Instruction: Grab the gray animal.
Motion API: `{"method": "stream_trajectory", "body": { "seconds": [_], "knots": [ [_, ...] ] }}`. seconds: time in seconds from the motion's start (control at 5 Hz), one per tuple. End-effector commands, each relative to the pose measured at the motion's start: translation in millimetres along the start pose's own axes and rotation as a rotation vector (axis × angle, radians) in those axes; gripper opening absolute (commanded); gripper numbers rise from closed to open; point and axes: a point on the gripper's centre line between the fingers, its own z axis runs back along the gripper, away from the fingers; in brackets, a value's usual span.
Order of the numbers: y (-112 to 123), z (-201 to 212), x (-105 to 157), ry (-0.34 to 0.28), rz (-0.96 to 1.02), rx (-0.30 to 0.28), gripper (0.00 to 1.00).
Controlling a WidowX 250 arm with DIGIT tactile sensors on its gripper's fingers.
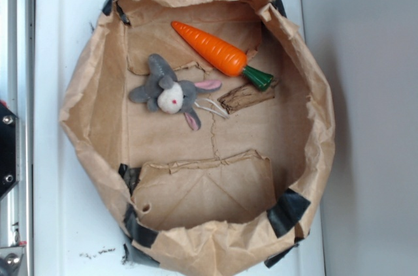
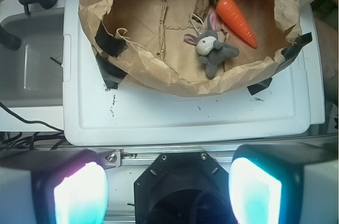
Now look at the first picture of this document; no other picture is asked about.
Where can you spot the small wood piece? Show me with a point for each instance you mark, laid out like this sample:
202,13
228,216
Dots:
244,96

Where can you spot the gray plush bunny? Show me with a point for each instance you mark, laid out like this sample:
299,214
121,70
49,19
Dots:
163,91

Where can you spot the orange plastic carrot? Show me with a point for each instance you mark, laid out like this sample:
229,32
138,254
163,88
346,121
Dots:
228,59

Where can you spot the brown paper bag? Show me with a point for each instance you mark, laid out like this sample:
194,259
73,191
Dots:
236,192

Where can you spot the white plastic tray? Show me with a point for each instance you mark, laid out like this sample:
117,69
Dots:
74,232

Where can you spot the black metal bracket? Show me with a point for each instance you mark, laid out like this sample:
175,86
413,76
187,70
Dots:
8,150

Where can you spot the aluminium frame rail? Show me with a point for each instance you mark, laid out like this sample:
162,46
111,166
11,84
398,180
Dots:
17,19

